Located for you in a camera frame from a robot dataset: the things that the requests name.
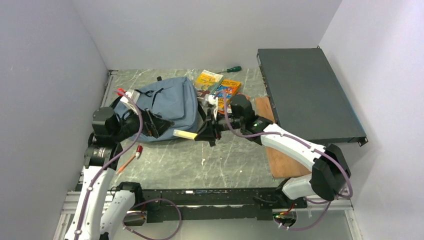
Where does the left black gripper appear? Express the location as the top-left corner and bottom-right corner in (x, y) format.
(112, 102), (174, 142)

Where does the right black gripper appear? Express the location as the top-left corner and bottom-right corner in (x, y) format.
(194, 109), (244, 142)

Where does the yellow highlighter marker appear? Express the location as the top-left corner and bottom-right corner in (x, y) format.
(173, 129), (198, 140)

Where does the blue grey backpack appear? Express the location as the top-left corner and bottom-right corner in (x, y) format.
(112, 76), (200, 143)

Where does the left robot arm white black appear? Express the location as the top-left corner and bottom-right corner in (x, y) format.
(64, 107), (174, 240)

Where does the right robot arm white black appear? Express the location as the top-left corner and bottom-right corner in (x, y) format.
(194, 94), (353, 208)

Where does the red white glue stick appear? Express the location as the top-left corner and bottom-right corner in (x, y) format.
(134, 145), (143, 159)

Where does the yellow small book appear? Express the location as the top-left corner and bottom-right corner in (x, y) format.
(194, 70), (223, 91)

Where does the blue yellow children's book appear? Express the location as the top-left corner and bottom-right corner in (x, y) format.
(211, 79), (242, 100)

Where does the brown wooden board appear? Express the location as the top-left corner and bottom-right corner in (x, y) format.
(254, 97), (311, 178)

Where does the dark rack server box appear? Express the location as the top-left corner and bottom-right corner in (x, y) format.
(256, 47), (368, 146)

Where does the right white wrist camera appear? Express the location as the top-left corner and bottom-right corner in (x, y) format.
(201, 94), (219, 117)

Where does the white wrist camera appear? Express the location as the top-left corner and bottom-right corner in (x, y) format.
(201, 94), (219, 117)
(116, 88), (141, 112)

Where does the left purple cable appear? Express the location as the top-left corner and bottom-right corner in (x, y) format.
(74, 89), (145, 240)

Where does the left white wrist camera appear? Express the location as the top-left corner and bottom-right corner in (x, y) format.
(116, 88), (141, 112)

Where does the green handled screwdriver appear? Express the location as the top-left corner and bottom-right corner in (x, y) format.
(216, 66), (242, 74)

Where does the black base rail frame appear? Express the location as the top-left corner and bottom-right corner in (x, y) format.
(129, 187), (327, 223)

